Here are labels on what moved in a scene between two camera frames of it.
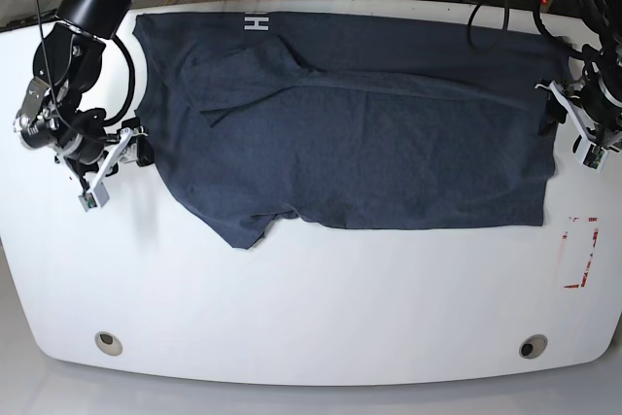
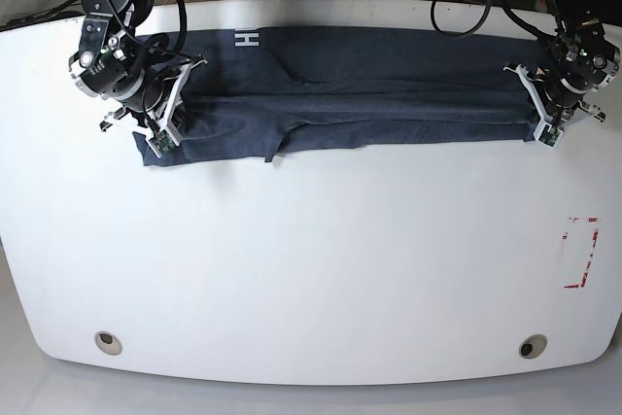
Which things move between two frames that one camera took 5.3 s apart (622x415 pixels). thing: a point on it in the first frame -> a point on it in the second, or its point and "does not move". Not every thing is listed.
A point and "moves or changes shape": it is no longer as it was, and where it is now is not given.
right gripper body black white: [601, 123] -> [552, 106]
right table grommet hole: [533, 346] does not move
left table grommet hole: [109, 343] does not move
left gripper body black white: [98, 156] -> [151, 104]
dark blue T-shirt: [348, 121] moves or changes shape
